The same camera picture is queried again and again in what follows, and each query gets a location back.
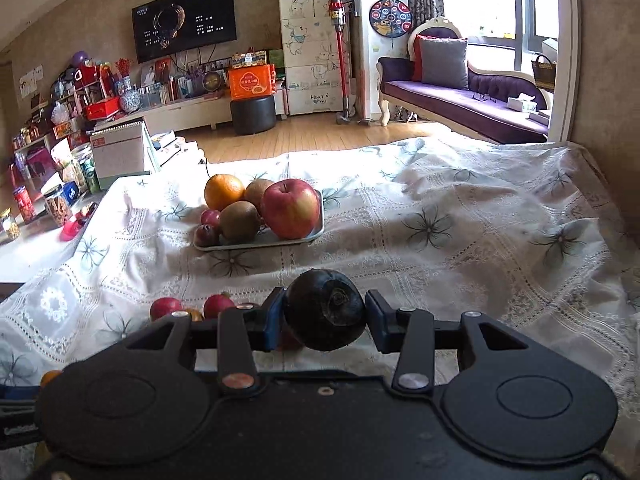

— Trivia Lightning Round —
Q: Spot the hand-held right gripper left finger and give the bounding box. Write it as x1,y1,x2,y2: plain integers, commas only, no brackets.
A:
120,287,289,395

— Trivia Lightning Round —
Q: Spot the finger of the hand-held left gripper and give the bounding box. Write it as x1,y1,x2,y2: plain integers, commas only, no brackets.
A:
0,384,43,414

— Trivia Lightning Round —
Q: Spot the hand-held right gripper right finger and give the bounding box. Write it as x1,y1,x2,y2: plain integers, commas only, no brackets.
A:
364,290,532,394

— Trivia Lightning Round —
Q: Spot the dark purple round fruit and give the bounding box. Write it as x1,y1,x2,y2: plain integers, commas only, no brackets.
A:
283,268,368,352

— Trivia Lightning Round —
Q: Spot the small red round fruit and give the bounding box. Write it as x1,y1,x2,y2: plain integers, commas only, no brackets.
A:
203,293,237,319
149,297,185,322

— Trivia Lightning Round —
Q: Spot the white rectangular tray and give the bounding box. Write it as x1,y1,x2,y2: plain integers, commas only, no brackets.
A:
193,189,326,252

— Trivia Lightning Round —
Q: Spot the brown kiwi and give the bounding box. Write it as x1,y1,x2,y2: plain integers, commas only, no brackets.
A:
219,200,262,244
243,178,275,211

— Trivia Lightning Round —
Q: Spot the large red apple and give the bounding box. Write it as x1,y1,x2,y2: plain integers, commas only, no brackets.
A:
260,178,322,240

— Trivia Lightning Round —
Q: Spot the white lace floral tablecloth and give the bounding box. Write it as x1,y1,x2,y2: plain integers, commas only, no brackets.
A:
0,134,640,461

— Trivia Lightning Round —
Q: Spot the large orange with stem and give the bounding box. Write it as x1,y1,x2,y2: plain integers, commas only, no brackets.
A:
204,173,246,212

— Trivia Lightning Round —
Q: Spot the glass jar with nuts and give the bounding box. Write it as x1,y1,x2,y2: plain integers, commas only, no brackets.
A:
0,208,21,242

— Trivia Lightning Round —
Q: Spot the red tin can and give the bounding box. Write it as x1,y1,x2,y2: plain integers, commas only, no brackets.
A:
12,185,37,225

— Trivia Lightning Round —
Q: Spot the patterned snack cup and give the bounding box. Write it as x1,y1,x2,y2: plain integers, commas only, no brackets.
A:
43,187,74,227

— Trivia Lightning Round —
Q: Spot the black round ottoman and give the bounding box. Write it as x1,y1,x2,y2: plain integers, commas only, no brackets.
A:
230,94,277,136

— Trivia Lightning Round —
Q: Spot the white television console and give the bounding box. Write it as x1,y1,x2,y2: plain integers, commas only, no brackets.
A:
142,90,289,131

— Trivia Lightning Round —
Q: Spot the desk calendar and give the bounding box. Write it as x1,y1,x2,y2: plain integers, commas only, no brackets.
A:
89,120,161,177

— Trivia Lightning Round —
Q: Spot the green drink can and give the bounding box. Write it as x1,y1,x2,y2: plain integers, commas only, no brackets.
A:
79,155,101,194

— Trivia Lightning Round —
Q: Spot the purple chaise sofa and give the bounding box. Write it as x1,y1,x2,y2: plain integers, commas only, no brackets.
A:
376,16,551,145

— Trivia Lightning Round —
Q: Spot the orange gift box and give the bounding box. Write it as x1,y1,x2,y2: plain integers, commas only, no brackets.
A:
227,63,278,100

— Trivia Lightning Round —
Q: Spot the orange and blue box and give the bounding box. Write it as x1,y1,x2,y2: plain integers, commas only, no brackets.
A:
229,49,269,70

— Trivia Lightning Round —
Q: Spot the white tissue box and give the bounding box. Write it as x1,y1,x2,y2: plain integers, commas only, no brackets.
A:
506,93,539,113

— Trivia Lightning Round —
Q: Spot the red cushion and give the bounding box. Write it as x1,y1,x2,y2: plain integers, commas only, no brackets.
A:
410,34,431,84

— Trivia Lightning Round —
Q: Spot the blue and white vase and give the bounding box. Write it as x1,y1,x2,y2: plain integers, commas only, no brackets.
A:
118,75,142,115

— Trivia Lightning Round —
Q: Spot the grey cushion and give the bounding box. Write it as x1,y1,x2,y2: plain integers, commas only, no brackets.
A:
419,37,470,92

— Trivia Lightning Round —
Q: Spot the white cartoon-print drawer cabinet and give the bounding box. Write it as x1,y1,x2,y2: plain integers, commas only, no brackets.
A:
278,0,351,117

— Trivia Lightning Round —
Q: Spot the red flat box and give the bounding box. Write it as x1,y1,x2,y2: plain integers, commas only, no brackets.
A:
85,97,122,120

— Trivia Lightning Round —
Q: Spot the red stick vacuum cleaner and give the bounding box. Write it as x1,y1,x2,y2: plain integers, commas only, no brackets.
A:
327,0,357,125

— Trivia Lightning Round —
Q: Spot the dark wicker basket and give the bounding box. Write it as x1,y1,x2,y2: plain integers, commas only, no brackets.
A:
530,53,558,92

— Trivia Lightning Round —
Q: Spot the round colourful dartboard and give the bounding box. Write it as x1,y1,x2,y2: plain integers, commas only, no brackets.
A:
368,0,412,40

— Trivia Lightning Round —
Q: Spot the wall-mounted flat television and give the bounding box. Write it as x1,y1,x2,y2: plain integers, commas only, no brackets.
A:
131,0,238,65

